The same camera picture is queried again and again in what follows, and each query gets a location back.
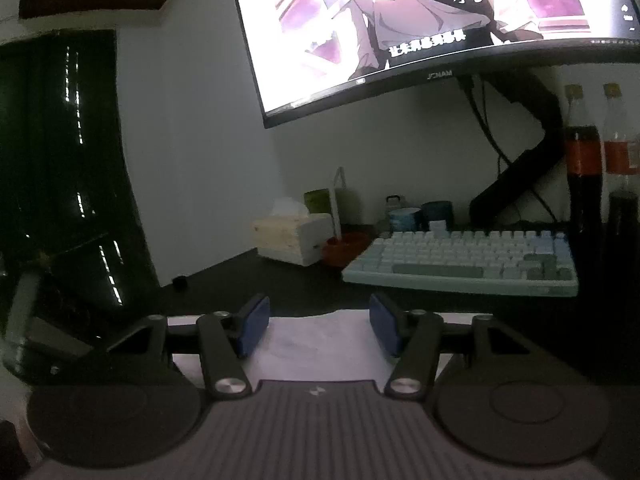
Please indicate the nearly empty cola bottle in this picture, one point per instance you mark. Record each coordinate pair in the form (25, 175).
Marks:
(620, 160)

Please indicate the full cola bottle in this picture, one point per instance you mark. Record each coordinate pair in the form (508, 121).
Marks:
(582, 170)

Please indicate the curved computer monitor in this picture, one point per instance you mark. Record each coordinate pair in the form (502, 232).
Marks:
(425, 25)

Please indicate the white stick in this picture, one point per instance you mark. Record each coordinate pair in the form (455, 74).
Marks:
(336, 200)

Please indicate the small black cube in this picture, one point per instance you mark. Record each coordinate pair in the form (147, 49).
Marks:
(180, 283)

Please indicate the white tissue box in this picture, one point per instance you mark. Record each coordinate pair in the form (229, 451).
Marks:
(290, 240)

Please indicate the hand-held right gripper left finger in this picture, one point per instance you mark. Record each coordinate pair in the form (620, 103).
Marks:
(252, 327)

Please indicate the green box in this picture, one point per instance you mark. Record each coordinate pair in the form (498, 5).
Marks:
(317, 200)

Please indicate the dark window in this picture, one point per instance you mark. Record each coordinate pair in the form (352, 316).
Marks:
(60, 160)

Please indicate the red bowl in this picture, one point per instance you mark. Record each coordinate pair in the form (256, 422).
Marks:
(347, 250)

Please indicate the dark cup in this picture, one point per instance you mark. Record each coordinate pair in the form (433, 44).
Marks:
(437, 212)

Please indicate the blue mug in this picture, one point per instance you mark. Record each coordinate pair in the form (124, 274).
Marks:
(405, 220)

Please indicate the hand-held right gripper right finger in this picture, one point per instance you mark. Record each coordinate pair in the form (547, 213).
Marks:
(385, 325)

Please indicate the white and blue keyboard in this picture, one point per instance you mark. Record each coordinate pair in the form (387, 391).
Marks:
(460, 260)

